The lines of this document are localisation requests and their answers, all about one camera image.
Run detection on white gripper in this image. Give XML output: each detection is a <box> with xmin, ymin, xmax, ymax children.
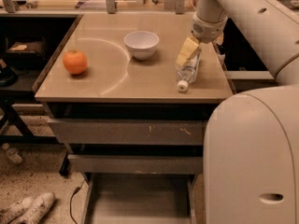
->
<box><xmin>176</xmin><ymin>12</ymin><xmax>228</xmax><ymax>68</ymax></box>

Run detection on clear plastic water bottle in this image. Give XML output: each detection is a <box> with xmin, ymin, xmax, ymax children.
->
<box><xmin>176</xmin><ymin>49</ymin><xmax>201</xmax><ymax>92</ymax></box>

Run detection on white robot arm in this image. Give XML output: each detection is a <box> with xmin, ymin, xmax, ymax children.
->
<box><xmin>176</xmin><ymin>0</ymin><xmax>299</xmax><ymax>224</ymax></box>

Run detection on top grey drawer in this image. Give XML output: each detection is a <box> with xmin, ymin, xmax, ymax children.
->
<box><xmin>49</xmin><ymin>119</ymin><xmax>206</xmax><ymax>146</ymax></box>

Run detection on grey drawer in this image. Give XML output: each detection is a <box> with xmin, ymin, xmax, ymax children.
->
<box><xmin>49</xmin><ymin>119</ymin><xmax>206</xmax><ymax>146</ymax></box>
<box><xmin>68</xmin><ymin>154</ymin><xmax>203</xmax><ymax>175</ymax></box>

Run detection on grey drawer cabinet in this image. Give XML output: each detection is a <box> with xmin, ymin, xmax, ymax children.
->
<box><xmin>32</xmin><ymin>12</ymin><xmax>237</xmax><ymax>224</ymax></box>

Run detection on middle grey drawer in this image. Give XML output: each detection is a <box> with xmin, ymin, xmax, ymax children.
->
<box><xmin>68</xmin><ymin>154</ymin><xmax>203</xmax><ymax>175</ymax></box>

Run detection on open bottom drawer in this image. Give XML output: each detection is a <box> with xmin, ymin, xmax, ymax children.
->
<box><xmin>81</xmin><ymin>174</ymin><xmax>196</xmax><ymax>224</ymax></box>

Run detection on small bottle on floor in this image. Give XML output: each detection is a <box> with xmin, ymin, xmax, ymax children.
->
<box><xmin>2</xmin><ymin>143</ymin><xmax>22</xmax><ymax>164</ymax></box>

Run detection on white ceramic bowl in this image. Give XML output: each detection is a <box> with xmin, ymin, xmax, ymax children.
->
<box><xmin>123</xmin><ymin>31</ymin><xmax>160</xmax><ymax>60</ymax></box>

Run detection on orange fruit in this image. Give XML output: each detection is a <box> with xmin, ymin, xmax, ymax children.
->
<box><xmin>63</xmin><ymin>49</ymin><xmax>88</xmax><ymax>75</ymax></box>

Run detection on black side stand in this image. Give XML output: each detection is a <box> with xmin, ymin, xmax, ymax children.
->
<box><xmin>0</xmin><ymin>37</ymin><xmax>71</xmax><ymax>176</ymax></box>

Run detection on white sneaker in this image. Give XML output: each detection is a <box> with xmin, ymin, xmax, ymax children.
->
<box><xmin>0</xmin><ymin>197</ymin><xmax>34</xmax><ymax>224</ymax></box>
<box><xmin>10</xmin><ymin>192</ymin><xmax>55</xmax><ymax>224</ymax></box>

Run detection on black floor cable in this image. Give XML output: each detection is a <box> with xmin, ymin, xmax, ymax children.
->
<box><xmin>68</xmin><ymin>179</ymin><xmax>86</xmax><ymax>224</ymax></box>

